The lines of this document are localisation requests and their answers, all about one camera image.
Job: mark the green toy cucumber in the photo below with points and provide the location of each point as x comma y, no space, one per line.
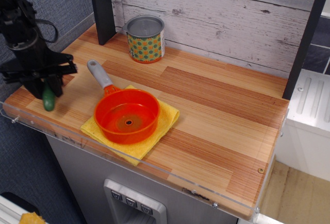
48,97

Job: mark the black upright post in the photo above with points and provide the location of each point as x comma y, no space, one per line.
308,34
104,19

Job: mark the clear acrylic front guard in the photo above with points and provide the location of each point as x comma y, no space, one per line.
181,179

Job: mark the yellow object at corner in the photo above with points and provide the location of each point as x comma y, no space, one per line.
31,218

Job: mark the orange pan with grey handle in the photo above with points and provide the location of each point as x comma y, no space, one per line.
125,116

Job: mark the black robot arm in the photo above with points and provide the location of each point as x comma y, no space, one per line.
19,23

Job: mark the patterned tin can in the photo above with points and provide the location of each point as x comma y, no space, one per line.
145,37

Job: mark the black right upright post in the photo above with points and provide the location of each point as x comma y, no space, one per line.
308,34

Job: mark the silver dispenser button panel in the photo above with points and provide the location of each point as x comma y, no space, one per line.
130,206

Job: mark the black left upright post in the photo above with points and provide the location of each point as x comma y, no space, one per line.
104,19

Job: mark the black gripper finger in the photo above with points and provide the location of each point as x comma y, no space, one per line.
35,86
55,84

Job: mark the white toy sink unit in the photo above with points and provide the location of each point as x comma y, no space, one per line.
304,140

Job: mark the grey toy fridge cabinet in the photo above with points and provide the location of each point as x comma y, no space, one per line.
86,172

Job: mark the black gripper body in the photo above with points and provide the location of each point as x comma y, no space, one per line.
34,60

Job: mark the yellow folded cloth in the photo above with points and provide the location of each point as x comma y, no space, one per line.
144,146

